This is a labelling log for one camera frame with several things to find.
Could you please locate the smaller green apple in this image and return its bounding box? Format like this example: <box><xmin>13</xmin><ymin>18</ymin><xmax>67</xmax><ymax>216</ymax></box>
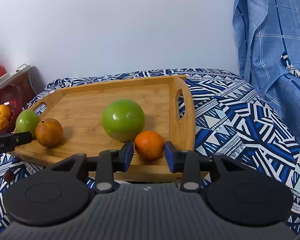
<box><xmin>15</xmin><ymin>109</ymin><xmax>40</xmax><ymax>138</ymax></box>

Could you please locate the small mandarin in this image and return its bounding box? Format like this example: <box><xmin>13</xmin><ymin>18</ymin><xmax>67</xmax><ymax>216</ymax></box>
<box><xmin>134</xmin><ymin>131</ymin><xmax>165</xmax><ymax>161</ymax></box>

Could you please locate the large green apple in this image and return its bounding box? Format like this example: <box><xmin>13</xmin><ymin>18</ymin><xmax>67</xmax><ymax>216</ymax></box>
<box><xmin>101</xmin><ymin>99</ymin><xmax>146</xmax><ymax>142</ymax></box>

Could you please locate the large brownish orange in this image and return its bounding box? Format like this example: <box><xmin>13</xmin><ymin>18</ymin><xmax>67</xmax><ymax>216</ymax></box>
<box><xmin>35</xmin><ymin>118</ymin><xmax>63</xmax><ymax>148</ymax></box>

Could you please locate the red date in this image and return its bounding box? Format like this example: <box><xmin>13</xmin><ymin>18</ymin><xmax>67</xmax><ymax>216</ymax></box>
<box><xmin>3</xmin><ymin>170</ymin><xmax>15</xmax><ymax>183</ymax></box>

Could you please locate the yellow orange in bowl upper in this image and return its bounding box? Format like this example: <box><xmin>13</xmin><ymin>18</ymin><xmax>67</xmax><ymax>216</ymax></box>
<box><xmin>0</xmin><ymin>104</ymin><xmax>12</xmax><ymax>120</ymax></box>

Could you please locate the red glass bowl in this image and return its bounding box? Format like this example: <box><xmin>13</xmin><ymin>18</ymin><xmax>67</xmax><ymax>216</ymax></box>
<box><xmin>0</xmin><ymin>85</ymin><xmax>23</xmax><ymax>134</ymax></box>

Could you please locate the blue patterned tablecloth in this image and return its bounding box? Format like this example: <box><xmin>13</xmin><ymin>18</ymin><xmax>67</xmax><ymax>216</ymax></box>
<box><xmin>0</xmin><ymin>69</ymin><xmax>300</xmax><ymax>239</ymax></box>

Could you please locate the brown wooden cabinet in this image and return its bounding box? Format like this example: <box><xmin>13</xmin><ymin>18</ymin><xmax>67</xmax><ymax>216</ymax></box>
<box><xmin>6</xmin><ymin>66</ymin><xmax>46</xmax><ymax>107</ymax></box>

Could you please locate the white tray on cabinet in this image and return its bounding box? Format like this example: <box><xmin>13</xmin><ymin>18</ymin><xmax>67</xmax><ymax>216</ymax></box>
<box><xmin>0</xmin><ymin>64</ymin><xmax>31</xmax><ymax>89</ymax></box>

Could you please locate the blue plaid cloth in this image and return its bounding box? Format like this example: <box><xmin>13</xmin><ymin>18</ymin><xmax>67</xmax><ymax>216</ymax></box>
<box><xmin>232</xmin><ymin>0</ymin><xmax>300</xmax><ymax>145</ymax></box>

